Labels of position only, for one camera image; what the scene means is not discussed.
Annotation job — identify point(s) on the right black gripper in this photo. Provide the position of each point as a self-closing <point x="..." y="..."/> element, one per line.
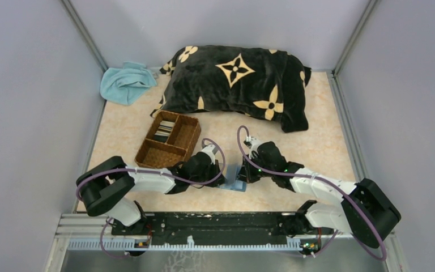
<point x="246" y="174"/>

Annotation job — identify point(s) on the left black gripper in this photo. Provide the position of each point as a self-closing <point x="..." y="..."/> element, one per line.
<point x="221" y="180"/>

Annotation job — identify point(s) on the teal leather card holder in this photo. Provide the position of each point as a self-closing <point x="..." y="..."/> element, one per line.
<point x="232" y="179"/>

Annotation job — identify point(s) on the woven brown divided basket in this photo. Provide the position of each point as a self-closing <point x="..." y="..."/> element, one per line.
<point x="178" y="148"/>

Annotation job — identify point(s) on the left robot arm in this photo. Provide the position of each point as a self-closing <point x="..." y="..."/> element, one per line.
<point x="103" y="189"/>

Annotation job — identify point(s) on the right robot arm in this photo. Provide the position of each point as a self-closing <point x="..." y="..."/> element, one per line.
<point x="359" y="208"/>

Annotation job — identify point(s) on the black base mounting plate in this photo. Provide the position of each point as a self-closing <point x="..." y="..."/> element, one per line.
<point x="217" y="228"/>

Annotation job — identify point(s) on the black pillow with tan flowers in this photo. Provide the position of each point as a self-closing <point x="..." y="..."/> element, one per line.
<point x="265" y="84"/>

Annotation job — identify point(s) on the light blue cloth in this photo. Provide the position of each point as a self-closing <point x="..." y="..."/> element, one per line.
<point x="127" y="84"/>

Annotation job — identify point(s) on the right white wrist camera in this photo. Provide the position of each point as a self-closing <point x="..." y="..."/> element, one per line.
<point x="252" y="143"/>

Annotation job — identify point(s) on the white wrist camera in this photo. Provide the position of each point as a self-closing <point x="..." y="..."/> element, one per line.
<point x="210" y="150"/>
<point x="252" y="143"/>

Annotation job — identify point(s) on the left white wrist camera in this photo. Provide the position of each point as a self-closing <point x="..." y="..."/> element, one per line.
<point x="210" y="150"/>

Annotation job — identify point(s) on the aluminium front rail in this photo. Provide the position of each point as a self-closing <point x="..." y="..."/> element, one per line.
<point x="90" y="233"/>

